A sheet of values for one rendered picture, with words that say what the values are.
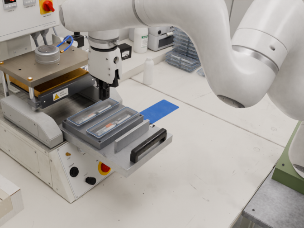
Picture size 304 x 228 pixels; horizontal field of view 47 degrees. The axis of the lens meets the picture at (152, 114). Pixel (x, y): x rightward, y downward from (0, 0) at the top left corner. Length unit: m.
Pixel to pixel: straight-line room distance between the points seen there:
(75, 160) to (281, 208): 0.70
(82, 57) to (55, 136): 0.30
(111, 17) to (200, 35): 0.26
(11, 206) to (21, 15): 0.62
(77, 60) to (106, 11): 0.43
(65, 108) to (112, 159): 0.36
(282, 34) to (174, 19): 0.18
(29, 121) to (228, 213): 0.70
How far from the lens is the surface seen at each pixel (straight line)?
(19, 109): 1.18
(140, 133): 1.08
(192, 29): 0.61
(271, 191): 1.33
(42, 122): 1.10
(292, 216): 1.27
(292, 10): 0.66
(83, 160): 1.18
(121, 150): 1.03
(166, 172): 1.29
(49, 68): 1.17
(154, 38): 2.04
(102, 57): 0.97
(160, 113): 1.59
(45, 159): 1.16
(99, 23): 0.81
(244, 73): 0.59
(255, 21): 0.64
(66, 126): 1.10
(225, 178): 1.32
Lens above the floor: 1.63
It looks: 34 degrees down
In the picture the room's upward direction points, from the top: 5 degrees clockwise
